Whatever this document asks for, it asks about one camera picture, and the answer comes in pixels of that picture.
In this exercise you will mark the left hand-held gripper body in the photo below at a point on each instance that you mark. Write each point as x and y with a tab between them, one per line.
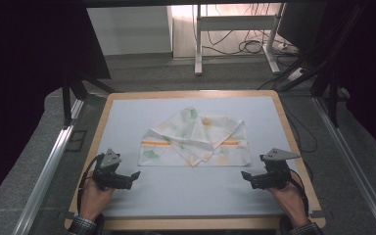
110	158

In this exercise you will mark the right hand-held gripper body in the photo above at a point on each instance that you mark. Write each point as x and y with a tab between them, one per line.
277	155

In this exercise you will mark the leaf print pillowcase with zipper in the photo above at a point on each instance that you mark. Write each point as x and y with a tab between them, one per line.
192	137

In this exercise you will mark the person's left hand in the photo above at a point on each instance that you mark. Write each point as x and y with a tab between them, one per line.
91	199

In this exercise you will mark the person's right hand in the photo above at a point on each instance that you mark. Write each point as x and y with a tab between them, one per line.
293	202

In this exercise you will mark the wooden-edged table with white top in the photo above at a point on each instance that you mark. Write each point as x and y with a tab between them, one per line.
189	196

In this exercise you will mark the black metal stand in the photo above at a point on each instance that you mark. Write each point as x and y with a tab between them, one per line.
67	104
333	98

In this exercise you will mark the white power strip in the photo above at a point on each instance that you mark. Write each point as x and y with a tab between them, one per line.
296	74

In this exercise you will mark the black curtain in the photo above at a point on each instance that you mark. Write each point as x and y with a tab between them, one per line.
368	65
23	81

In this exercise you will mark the white cabinet panel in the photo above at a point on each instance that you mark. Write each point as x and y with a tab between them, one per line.
129	31

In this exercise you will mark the dark monitor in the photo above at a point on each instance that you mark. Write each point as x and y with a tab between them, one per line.
302	24

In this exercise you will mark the aluminium floor rail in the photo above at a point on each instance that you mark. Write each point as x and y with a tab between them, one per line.
47	173
355	163

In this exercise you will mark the white desk frame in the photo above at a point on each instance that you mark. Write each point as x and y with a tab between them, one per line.
235	23

